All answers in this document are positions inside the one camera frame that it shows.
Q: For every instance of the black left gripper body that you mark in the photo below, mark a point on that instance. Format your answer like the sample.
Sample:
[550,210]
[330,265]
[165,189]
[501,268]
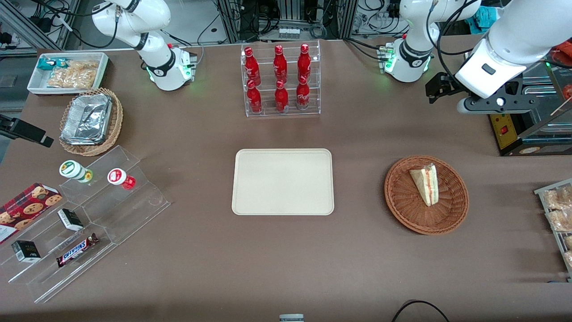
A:
[448,85]

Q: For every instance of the triangular sandwich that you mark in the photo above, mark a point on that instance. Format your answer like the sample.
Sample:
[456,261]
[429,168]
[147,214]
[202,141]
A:
[426,185]

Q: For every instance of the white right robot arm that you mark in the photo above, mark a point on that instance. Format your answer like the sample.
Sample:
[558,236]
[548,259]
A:
[134,20]

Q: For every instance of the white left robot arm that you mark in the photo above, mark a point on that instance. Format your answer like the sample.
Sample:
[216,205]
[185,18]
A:
[514,31]

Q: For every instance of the round brown wicker basket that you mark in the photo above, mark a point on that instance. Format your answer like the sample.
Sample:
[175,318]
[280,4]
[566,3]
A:
[411,214]

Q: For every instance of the tray of bread packs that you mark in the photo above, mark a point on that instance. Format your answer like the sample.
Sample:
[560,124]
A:
[554,235]

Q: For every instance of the beige rectangular serving tray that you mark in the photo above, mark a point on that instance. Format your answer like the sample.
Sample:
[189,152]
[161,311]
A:
[282,182]

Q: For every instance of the light wicker basket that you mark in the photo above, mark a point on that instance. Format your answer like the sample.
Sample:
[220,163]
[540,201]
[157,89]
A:
[114,129]

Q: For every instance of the silver foil tray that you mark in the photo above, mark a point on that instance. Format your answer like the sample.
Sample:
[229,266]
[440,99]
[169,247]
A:
[87,118]

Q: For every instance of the yellow black display machine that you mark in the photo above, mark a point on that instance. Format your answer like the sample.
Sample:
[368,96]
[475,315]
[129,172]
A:
[507,129]

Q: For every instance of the teal plastic packet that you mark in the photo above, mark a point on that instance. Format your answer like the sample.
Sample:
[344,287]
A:
[488,19]

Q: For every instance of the red cola bottle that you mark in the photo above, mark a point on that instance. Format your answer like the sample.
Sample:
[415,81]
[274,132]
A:
[303,96]
[304,63]
[254,100]
[281,99]
[251,67]
[280,65]

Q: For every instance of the bagged bread roll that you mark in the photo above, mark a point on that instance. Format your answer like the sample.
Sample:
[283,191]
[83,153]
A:
[562,220]
[561,197]
[569,242]
[569,258]

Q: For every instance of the white power strip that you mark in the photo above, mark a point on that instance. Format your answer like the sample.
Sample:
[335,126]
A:
[289,32]

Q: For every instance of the clear acrylic bottle rack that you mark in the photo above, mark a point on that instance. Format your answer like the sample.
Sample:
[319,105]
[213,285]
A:
[268,114]

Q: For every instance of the small grey object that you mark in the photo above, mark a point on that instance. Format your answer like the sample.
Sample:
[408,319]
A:
[291,318]

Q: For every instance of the red white yogurt bottle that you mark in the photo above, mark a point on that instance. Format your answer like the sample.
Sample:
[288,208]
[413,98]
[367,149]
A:
[119,177]

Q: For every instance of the clear acrylic stepped display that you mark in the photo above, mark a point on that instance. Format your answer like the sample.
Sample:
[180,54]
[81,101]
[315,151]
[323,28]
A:
[120,219]

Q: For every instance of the clear bag of crackers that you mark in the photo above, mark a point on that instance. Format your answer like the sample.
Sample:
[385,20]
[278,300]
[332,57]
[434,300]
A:
[73,74]

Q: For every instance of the green white yogurt bottle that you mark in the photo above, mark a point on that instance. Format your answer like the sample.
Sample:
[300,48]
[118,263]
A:
[73,170]

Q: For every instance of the small black box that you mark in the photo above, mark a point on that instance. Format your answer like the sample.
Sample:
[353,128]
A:
[70,219]
[26,251]

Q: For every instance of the teal snack packet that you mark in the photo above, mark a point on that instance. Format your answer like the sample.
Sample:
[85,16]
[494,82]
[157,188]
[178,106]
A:
[49,64]

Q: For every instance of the Snickers chocolate bar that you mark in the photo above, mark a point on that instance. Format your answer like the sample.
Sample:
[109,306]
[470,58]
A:
[77,249]

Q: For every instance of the white rectangular snack bin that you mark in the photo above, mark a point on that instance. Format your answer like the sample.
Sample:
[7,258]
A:
[35,82]

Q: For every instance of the red chocolate chip cookie box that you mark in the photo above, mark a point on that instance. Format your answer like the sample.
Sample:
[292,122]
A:
[27,208]

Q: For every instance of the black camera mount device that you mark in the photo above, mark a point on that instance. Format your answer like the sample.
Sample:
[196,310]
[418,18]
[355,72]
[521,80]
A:
[24,129]

